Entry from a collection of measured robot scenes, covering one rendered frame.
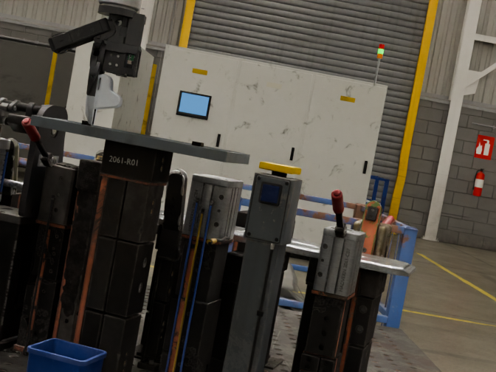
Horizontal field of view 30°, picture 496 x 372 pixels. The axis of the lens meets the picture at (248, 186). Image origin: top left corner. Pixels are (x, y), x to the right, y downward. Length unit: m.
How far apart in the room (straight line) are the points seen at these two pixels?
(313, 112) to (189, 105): 1.32
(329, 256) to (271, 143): 8.21
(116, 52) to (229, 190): 0.33
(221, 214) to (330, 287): 0.24
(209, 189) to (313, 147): 8.20
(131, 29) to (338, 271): 0.57
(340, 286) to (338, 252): 0.06
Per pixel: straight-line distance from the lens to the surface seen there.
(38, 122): 1.67
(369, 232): 2.01
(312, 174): 9.93
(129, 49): 1.67
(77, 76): 9.94
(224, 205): 1.73
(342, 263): 1.68
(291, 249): 1.82
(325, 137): 9.93
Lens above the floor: 1.20
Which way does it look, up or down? 3 degrees down
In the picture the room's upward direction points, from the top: 10 degrees clockwise
